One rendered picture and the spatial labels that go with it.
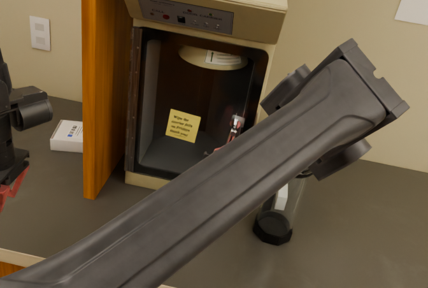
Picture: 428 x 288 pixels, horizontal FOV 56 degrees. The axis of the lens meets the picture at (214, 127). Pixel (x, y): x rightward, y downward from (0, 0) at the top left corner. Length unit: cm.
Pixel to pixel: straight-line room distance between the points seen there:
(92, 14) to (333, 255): 79
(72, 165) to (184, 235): 101
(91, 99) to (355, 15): 83
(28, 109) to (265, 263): 62
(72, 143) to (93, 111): 32
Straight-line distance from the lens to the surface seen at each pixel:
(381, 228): 125
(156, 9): 86
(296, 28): 135
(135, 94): 100
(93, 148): 102
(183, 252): 24
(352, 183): 138
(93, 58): 91
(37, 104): 79
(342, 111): 32
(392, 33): 140
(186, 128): 100
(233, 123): 96
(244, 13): 80
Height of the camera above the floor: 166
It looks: 29 degrees down
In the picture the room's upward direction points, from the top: 10 degrees clockwise
